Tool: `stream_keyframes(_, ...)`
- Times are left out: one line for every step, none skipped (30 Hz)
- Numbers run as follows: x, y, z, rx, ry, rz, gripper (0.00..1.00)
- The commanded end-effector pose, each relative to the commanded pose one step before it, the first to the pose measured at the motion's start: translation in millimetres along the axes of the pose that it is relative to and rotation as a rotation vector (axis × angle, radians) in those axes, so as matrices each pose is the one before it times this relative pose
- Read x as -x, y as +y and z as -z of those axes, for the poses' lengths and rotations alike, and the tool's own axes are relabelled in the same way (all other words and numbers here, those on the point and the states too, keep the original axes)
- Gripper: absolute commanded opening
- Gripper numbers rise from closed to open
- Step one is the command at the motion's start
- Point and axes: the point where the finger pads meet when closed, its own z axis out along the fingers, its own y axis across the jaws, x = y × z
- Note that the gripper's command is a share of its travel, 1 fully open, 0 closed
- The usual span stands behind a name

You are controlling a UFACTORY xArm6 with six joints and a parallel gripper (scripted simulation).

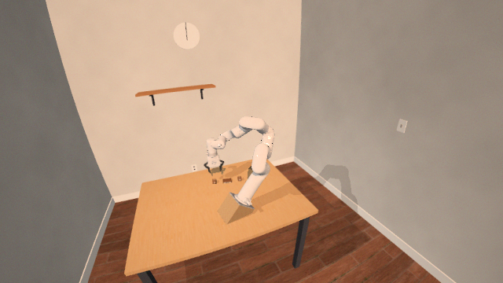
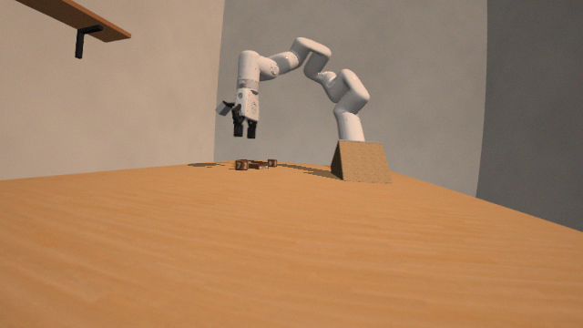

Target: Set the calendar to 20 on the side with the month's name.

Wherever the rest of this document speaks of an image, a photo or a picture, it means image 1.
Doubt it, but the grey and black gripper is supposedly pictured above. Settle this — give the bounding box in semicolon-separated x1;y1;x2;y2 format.
204;154;224;172

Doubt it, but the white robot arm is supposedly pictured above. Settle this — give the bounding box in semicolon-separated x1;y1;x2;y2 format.
206;116;274;206

